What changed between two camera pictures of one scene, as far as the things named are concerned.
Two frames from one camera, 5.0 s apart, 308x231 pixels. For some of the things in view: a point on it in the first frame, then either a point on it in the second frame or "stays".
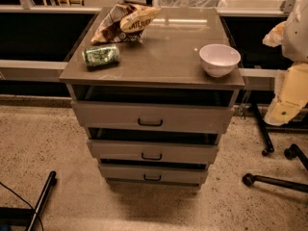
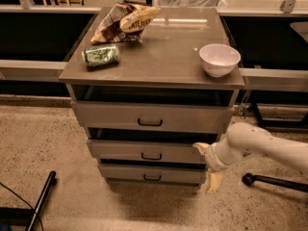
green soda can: [101, 56] stays
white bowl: [218, 60] stays
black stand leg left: [51, 183] stays
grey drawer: [154, 149] stays
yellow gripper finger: [274, 38] to [202, 146]
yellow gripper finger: [283, 111] to [214, 181]
